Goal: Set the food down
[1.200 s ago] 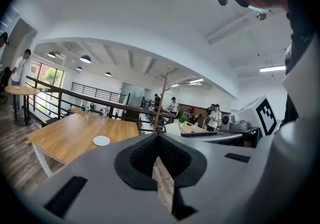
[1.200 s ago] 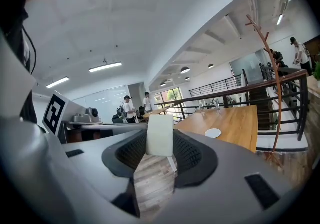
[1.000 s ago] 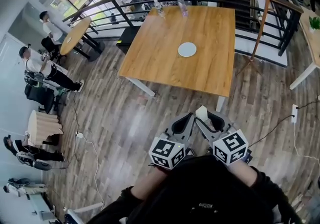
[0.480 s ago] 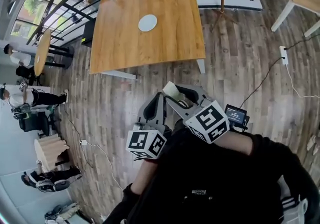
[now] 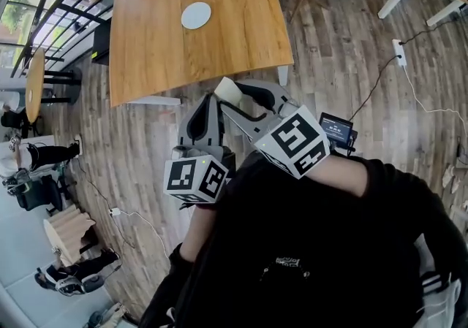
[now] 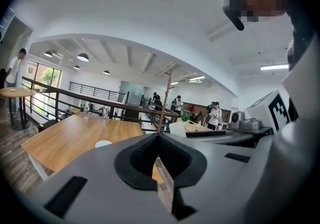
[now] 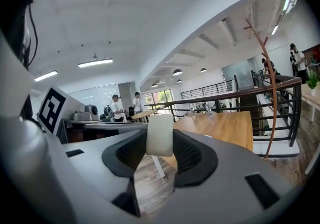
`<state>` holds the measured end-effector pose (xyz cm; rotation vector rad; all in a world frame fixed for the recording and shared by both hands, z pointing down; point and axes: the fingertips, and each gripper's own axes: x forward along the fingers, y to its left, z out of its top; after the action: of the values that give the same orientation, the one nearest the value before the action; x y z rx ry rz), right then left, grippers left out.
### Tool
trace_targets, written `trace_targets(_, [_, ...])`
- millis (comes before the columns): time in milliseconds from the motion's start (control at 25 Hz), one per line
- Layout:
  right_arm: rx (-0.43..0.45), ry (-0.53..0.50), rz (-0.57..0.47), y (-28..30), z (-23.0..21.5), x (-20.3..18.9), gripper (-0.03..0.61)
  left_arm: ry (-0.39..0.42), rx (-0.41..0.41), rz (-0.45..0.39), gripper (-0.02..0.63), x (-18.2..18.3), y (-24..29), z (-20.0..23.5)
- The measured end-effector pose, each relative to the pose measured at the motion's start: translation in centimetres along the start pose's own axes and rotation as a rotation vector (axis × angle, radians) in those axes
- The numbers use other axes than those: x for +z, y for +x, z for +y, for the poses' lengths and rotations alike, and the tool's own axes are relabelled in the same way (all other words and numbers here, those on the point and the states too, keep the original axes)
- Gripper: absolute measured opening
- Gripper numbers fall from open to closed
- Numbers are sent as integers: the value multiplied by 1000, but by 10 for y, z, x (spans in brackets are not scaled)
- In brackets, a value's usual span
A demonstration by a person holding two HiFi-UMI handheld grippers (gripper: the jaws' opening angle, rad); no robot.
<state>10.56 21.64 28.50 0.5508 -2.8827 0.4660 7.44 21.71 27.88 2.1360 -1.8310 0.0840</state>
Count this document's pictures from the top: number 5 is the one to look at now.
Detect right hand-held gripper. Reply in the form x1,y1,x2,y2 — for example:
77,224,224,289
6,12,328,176
218,79,332,180

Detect person's left forearm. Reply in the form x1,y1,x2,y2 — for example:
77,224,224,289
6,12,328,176
180,203,221,266

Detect small black screen device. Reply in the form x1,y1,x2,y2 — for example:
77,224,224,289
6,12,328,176
318,111,358,154

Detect black power cable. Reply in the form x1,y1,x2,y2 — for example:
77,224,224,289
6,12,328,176
399,20,458,47
349,53,403,123

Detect beige corrugated stool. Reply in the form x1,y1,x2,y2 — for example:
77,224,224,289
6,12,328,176
42,207,97,268

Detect white power cable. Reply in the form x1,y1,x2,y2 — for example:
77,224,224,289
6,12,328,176
403,65,466,147

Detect person's black shirt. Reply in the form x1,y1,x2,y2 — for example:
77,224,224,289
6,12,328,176
137,150,458,328

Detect round white plate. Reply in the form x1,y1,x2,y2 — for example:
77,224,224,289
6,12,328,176
181,1,213,31

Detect person's white striped trousers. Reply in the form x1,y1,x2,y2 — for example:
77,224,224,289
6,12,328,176
412,234,464,328

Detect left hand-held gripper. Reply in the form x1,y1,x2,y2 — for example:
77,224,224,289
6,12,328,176
163,94,237,205

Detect cream-coloured food piece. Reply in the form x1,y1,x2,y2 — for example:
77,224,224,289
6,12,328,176
214,77,244,105

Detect white power strip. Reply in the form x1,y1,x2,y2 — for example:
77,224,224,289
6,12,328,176
391,38,408,68

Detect black office chair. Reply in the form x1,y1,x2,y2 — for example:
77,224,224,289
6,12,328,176
14,172,66,213

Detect white charger with cable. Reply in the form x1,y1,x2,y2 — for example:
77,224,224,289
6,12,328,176
108,206,170,259

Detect person's right forearm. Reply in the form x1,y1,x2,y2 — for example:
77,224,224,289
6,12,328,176
303,153,371,198

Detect black metal railing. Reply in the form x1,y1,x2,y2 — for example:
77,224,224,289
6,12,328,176
10,0,147,79

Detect round wooden bar table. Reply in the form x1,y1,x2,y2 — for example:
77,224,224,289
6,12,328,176
24,47,83,125

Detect black cabinet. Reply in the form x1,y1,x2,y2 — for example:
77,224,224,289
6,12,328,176
91,21,113,66

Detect white table leg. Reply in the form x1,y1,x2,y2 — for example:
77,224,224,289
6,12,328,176
276,65,290,87

